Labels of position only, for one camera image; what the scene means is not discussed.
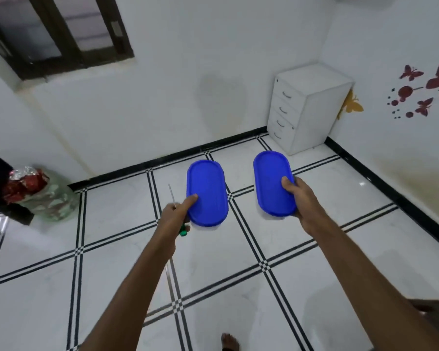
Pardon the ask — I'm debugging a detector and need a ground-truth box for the person's right hand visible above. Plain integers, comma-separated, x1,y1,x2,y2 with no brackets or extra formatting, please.
281,176,329,238

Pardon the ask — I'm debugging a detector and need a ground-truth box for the person's left hand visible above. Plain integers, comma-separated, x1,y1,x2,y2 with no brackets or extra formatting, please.
154,194,199,261

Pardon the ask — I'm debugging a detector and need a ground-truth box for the blue oval plastic lid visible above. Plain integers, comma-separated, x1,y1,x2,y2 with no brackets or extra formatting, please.
253,150,298,218
186,159,229,228

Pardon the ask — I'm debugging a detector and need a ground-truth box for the green handled screwdriver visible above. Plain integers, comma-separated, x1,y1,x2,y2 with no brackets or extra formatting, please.
168,184,191,237

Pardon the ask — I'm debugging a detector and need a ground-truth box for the person's left forearm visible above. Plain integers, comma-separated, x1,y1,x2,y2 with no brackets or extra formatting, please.
79,235,176,351

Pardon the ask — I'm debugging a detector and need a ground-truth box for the person's right forearm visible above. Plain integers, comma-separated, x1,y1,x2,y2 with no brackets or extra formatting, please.
302,215,439,351

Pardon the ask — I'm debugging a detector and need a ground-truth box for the white drawer cabinet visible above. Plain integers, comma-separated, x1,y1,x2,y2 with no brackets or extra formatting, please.
266,63,355,156

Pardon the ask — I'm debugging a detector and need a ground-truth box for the person's foot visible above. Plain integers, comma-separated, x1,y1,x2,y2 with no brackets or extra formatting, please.
221,333,240,351

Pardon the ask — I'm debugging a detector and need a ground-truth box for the red and silver foil wrapping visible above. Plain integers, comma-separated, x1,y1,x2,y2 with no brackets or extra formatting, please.
2,166,50,205

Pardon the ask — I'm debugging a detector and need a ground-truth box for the dark wooden furniture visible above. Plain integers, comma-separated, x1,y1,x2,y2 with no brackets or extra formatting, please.
0,146,35,226

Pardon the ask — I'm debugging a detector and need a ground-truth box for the dark framed window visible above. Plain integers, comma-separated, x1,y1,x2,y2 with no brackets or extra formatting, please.
0,0,135,81

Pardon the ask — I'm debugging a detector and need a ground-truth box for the yellow butterfly wall sticker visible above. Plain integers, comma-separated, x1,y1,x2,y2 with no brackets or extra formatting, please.
337,89,364,121

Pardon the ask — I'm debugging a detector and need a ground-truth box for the red butterfly wall sticker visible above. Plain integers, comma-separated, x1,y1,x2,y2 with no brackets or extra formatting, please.
387,60,439,119

